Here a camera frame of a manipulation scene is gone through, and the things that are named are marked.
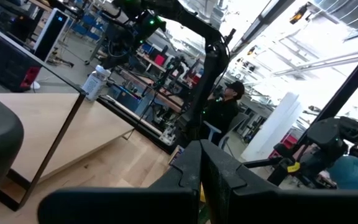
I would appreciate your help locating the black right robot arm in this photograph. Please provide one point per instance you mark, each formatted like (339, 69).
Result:
(211, 77)

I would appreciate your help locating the clear spice jar white lid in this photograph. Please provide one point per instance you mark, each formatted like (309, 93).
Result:
(94, 84)

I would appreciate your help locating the wooden background workbench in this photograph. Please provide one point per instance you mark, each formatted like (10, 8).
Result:
(169, 102)

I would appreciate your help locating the black background robot arm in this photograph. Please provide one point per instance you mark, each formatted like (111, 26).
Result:
(325, 137)

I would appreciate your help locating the orange ceiling lamp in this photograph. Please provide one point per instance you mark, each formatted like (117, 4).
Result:
(298, 14)

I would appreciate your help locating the black and red storage crate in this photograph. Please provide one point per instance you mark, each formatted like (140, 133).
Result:
(2, 62)

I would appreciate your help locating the black table frame rail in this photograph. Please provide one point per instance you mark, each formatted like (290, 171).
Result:
(129, 121)

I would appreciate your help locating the white pedestal base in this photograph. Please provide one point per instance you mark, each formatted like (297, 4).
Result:
(35, 85)

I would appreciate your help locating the wooden shelf black metal frame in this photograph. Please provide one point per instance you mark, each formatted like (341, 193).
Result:
(42, 124)

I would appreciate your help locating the white pillar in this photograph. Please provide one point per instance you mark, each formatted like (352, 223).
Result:
(275, 124)

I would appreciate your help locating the teal cushion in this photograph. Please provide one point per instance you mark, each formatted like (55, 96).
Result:
(353, 174)

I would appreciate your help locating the white chair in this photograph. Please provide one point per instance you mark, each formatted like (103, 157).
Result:
(211, 130)

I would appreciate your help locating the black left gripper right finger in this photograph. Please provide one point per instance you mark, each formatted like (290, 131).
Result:
(275, 205)

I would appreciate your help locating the person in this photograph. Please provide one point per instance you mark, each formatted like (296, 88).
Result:
(222, 112)

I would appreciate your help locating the red storage bin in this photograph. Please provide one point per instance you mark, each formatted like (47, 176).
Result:
(289, 141)

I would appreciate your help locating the white and black tower device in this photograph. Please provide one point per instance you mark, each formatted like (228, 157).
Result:
(50, 34)

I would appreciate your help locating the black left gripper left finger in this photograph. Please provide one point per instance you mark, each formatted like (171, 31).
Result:
(120, 205)

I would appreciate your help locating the black frame post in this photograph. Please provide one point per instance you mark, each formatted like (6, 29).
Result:
(337, 99)

